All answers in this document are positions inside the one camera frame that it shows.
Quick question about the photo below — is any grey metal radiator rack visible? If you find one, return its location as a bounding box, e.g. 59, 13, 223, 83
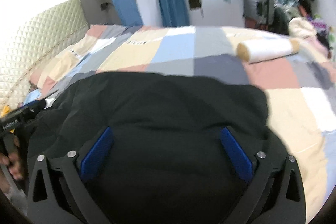
243, 0, 274, 25

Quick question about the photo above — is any light blue cloth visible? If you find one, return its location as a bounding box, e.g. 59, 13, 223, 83
23, 89, 42, 106

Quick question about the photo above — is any blue padded chair back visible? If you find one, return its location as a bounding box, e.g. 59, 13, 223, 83
112, 0, 143, 27

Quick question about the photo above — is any person's left hand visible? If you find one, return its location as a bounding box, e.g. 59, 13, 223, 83
1, 134, 25, 181

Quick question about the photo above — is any large black garment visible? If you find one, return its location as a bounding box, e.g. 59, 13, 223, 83
19, 70, 291, 224

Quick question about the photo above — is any cream plush bundle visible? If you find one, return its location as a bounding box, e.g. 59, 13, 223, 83
288, 18, 317, 39

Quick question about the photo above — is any cream quilted headboard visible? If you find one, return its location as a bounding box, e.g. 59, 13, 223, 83
1, 0, 89, 109

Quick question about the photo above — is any white cylindrical bolster pillow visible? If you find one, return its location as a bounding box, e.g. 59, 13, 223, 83
236, 38, 299, 64

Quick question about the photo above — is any patchwork pastel bed quilt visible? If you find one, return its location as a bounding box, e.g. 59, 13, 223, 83
29, 25, 335, 221

